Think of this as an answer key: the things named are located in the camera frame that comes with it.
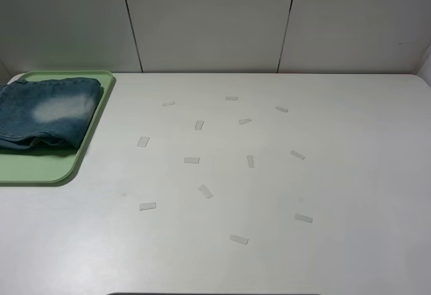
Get clear tape strip mid left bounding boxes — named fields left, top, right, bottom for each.
left=137, top=136, right=150, bottom=148

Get clear tape strip upper centre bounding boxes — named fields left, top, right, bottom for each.
left=238, top=119, right=252, bottom=125

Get clear tape strip top right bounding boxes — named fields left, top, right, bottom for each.
left=275, top=106, right=288, bottom=112

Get light green plastic tray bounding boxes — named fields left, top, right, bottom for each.
left=1, top=71, right=116, bottom=187

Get clear tape strip lower right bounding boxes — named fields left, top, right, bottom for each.
left=294, top=213, right=312, bottom=224

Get clear tape strip upper right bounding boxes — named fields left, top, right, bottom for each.
left=290, top=150, right=305, bottom=160

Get clear tape strip top left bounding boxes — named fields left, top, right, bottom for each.
left=163, top=101, right=176, bottom=106

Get clear tape strip upright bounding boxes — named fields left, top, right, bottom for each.
left=246, top=155, right=255, bottom=168
left=195, top=120, right=204, bottom=131

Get children's blue denim shorts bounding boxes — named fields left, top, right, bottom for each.
left=1, top=77, right=102, bottom=150

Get clear tape strip middle upright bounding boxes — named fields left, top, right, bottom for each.
left=246, top=155, right=255, bottom=168

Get clear tape strip upright centre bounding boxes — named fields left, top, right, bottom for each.
left=195, top=120, right=204, bottom=131

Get clear tape strip centre left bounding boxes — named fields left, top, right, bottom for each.
left=184, top=157, right=200, bottom=164

